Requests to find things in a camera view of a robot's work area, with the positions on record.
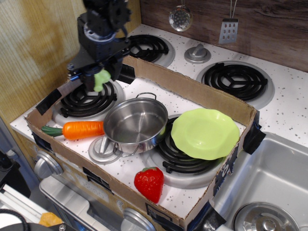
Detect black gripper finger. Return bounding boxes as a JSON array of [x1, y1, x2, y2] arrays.
[[107, 56, 123, 80], [83, 74, 95, 92]]

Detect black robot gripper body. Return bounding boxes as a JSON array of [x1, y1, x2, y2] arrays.
[[67, 13, 131, 81]]

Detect green toy broccoli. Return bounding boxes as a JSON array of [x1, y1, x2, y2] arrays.
[[93, 69, 111, 92]]

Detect small steel pan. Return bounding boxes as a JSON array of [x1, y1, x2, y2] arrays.
[[102, 96, 168, 157]]

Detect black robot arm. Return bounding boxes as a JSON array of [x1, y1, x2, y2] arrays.
[[67, 0, 131, 91]]

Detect front left black burner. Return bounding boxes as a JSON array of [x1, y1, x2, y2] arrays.
[[52, 80, 125, 126]]

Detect orange toy carrot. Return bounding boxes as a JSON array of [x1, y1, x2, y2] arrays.
[[41, 121, 104, 140]]

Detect silver stove knob in fence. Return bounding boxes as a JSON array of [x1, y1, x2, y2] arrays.
[[89, 135, 120, 164]]

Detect hanging silver strainer ladle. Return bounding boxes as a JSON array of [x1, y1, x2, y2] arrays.
[[168, 0, 193, 32]]

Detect silver stove knob at back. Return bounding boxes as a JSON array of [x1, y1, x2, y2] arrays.
[[184, 44, 211, 64]]

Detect cardboard fence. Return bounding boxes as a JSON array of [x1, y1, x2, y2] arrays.
[[26, 56, 259, 230]]

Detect left oven front knob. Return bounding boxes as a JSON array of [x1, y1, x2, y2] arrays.
[[34, 151, 64, 179]]

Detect oven knob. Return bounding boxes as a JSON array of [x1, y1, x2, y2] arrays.
[[121, 208, 156, 231], [34, 151, 64, 179]]

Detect front right black burner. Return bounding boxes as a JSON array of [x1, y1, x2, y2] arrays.
[[143, 114, 226, 190]]

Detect light green plastic plate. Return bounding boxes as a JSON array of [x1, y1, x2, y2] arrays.
[[171, 108, 240, 160]]

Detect red toy strawberry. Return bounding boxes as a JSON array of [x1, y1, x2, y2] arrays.
[[134, 167, 164, 204]]

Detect hanging silver slotted spatula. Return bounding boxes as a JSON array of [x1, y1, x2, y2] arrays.
[[218, 0, 239, 44]]

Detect back right black burner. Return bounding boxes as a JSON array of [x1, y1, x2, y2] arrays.
[[196, 61, 275, 110]]

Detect yellow object at bottom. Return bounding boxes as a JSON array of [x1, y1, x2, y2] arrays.
[[39, 212, 63, 227]]

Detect right oven front knob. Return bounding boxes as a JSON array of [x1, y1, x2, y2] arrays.
[[121, 208, 156, 231]]

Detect silver toy sink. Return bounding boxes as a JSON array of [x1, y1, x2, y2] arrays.
[[214, 133, 308, 231]]

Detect silver sink drain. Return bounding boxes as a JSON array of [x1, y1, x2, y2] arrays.
[[232, 202, 300, 231]]

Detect silver oven door handle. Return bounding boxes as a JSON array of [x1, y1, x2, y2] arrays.
[[39, 176, 122, 231]]

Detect black cable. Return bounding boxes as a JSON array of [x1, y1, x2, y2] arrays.
[[0, 208, 31, 231]]

